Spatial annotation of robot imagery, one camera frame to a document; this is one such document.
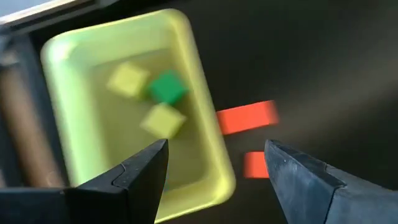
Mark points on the black aluminium table frame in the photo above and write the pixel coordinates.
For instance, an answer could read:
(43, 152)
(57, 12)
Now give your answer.
(56, 17)

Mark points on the red long wooden block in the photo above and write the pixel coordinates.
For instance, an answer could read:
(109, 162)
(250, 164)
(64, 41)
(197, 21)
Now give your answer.
(255, 165)
(247, 117)

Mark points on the yellow plastic bin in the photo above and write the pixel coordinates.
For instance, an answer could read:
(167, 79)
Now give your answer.
(77, 124)

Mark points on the green wooden cube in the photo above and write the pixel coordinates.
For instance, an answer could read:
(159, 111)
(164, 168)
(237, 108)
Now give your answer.
(168, 87)

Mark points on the yellow wooden cube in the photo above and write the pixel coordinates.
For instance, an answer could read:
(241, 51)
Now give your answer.
(163, 120)
(127, 80)

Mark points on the black table mat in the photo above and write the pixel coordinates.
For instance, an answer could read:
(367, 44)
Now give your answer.
(311, 77)

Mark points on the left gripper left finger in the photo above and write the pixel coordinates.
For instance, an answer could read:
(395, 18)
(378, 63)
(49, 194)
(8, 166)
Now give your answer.
(130, 193)

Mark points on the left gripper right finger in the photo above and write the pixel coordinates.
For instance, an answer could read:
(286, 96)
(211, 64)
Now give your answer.
(304, 193)

